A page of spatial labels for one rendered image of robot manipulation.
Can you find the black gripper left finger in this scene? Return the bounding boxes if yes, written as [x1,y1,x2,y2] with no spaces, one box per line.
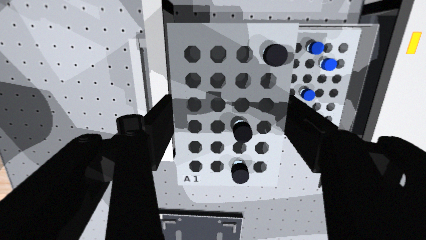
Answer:
[0,94,174,240]

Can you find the grey perforated block with holes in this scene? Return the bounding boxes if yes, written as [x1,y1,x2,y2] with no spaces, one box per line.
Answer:
[167,23,299,187]
[289,30,362,128]

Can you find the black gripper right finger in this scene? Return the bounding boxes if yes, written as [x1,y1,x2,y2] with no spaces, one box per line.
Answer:
[284,95,426,240]

